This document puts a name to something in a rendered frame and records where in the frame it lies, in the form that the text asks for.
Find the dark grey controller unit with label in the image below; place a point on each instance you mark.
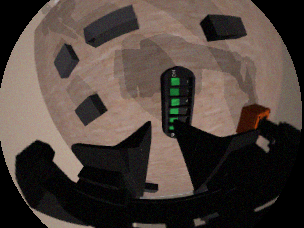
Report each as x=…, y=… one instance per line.
x=177, y=93

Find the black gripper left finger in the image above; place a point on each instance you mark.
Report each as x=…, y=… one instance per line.
x=130, y=157

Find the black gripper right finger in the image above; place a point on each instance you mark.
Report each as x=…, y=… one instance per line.
x=204, y=153

